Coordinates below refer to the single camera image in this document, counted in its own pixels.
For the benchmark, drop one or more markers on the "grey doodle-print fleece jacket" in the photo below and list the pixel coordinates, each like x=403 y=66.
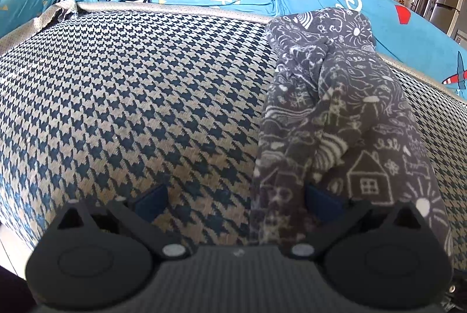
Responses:
x=365 y=98

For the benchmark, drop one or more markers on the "silver refrigerator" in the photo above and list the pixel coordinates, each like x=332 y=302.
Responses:
x=441 y=12

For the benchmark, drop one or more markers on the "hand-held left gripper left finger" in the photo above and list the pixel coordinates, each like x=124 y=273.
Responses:
x=153 y=200

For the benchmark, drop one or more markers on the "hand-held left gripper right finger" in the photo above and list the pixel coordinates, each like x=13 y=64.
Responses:
x=323 y=201

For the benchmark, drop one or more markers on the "houndstooth sofa seat cover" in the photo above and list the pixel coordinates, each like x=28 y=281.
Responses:
x=146 y=98

